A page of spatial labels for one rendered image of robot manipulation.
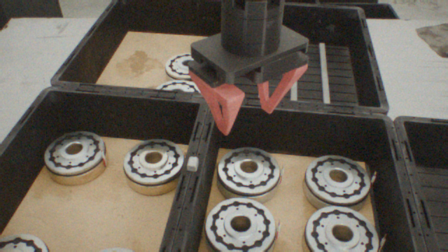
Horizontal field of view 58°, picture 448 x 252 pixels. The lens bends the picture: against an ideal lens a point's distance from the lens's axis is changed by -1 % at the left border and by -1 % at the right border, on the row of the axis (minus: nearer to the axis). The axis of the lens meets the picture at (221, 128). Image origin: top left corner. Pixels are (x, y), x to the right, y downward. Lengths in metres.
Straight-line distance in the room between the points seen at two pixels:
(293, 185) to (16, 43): 1.05
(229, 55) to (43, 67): 0.97
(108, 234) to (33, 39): 0.93
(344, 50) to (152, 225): 0.66
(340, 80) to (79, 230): 0.62
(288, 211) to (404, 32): 0.96
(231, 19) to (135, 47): 0.70
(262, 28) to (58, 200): 0.47
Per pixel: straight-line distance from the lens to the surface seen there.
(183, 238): 0.51
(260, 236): 0.60
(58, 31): 1.48
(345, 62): 1.02
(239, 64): 0.37
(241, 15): 0.37
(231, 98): 0.37
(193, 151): 0.61
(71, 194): 0.72
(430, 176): 0.79
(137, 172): 0.69
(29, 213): 0.72
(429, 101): 1.20
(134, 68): 0.98
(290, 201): 0.68
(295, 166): 0.73
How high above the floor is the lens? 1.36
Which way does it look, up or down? 42 degrees down
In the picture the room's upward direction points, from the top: straight up
